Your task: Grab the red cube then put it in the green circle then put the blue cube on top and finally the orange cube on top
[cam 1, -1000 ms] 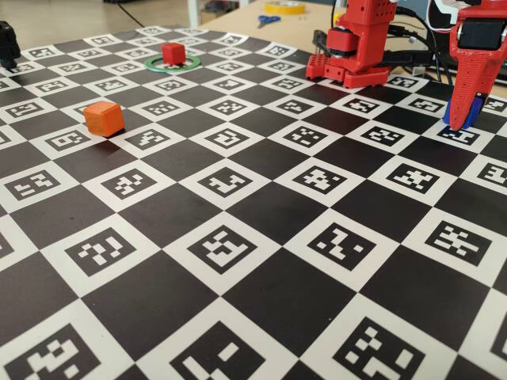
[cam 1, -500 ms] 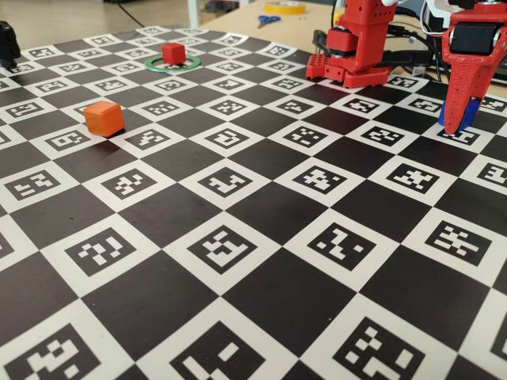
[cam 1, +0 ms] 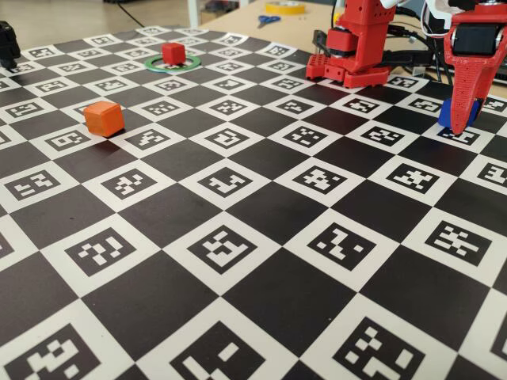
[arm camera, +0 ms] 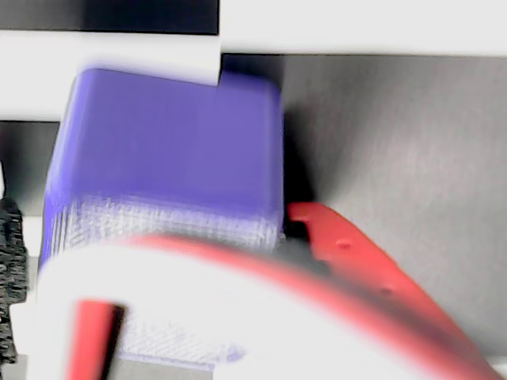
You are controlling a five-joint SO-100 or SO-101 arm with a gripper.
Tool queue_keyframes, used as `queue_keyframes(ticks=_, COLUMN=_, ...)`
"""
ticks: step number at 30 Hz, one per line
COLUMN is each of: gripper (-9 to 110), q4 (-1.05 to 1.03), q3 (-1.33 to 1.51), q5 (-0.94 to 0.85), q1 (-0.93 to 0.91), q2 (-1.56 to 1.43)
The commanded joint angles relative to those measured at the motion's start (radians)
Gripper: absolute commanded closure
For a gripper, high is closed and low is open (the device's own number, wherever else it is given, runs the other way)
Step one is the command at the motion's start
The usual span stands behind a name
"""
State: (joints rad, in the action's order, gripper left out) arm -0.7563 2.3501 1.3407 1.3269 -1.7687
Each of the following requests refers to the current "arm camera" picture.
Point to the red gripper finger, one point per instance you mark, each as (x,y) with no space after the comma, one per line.
(12,257)
(356,261)

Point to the blue cube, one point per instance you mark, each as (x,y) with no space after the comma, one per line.
(170,158)

